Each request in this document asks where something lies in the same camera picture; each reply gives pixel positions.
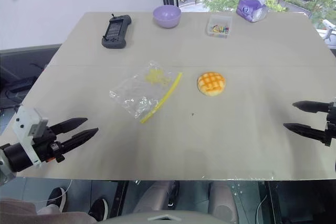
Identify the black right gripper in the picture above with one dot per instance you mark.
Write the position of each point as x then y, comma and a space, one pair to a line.
331, 129

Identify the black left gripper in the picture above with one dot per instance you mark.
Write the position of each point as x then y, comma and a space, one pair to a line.
46, 145

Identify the clear yellow-zip plastic bag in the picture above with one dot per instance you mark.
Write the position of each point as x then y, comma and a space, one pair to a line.
136, 93

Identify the round golden crosshatched bread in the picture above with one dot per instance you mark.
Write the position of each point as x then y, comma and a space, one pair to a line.
211, 83

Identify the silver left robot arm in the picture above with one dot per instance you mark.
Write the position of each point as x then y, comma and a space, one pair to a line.
15, 157

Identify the black white-soled sneaker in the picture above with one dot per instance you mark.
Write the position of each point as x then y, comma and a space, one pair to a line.
99, 209
59, 199

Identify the dark side desk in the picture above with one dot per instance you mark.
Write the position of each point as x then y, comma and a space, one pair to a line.
21, 64

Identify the white device on stand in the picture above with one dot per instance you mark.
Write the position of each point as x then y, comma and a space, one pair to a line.
328, 28

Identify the pink trousers of person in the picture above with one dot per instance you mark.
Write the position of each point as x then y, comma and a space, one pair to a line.
18, 212

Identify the grey rounded shape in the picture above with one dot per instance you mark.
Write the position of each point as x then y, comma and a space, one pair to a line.
155, 197
223, 203

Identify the black handheld remote controller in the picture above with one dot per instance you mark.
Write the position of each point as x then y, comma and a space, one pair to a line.
115, 31

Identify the grey curved panel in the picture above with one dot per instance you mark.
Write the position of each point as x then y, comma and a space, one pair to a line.
162, 217

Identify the purple tissue pack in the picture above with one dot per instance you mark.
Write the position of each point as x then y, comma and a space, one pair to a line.
250, 9

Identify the clear box of colourful pins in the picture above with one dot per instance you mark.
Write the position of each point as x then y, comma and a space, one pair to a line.
219, 27

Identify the purple plastic bowl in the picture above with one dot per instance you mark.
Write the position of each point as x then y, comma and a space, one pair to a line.
167, 16

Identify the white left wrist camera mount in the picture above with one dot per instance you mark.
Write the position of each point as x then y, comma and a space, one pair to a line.
25, 121

